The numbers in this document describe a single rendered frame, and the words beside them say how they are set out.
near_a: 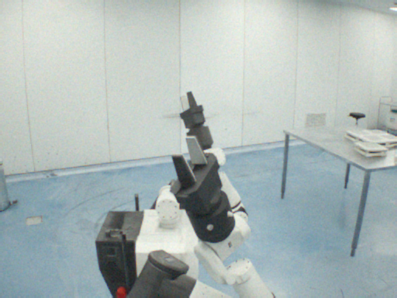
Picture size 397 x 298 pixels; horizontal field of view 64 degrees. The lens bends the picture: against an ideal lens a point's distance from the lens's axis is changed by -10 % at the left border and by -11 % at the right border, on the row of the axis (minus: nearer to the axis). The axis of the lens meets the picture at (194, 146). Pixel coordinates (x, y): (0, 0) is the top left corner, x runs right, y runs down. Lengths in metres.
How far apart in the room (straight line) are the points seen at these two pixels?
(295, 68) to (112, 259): 6.07
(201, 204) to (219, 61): 5.30
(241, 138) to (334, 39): 2.90
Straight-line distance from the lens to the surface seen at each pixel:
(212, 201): 0.66
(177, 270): 0.87
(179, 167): 0.60
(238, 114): 6.16
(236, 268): 0.81
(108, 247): 1.03
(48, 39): 5.19
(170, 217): 1.01
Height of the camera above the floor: 1.78
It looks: 16 degrees down
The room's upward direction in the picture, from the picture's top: straight up
